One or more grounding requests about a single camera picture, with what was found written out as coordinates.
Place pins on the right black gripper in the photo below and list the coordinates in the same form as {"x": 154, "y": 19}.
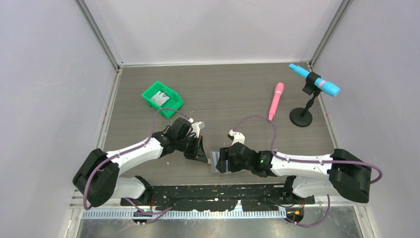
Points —
{"x": 221, "y": 164}

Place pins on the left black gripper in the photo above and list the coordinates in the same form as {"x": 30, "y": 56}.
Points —
{"x": 197, "y": 152}

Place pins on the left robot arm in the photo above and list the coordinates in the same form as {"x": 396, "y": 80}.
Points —
{"x": 100, "y": 179}

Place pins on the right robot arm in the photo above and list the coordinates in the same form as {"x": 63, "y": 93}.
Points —
{"x": 340, "y": 173}

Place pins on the grey card in bin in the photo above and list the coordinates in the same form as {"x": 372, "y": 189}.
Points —
{"x": 160, "y": 98}

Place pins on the green plastic bin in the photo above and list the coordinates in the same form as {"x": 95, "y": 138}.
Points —
{"x": 175, "y": 101}

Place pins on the black microphone stand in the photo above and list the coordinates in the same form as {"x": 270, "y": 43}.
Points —
{"x": 302, "y": 117}

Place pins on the pink toy microphone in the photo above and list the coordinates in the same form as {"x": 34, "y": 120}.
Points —
{"x": 278, "y": 91}

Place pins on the blue toy microphone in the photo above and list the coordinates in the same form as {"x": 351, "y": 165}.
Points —
{"x": 314, "y": 82}

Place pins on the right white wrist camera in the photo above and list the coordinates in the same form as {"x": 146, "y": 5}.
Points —
{"x": 236, "y": 137}

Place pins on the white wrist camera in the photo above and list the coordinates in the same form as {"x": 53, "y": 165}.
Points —
{"x": 196, "y": 127}
{"x": 236, "y": 137}

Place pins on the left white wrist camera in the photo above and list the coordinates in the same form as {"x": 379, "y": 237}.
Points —
{"x": 196, "y": 127}

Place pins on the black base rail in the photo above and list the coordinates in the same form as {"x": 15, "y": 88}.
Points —
{"x": 218, "y": 198}

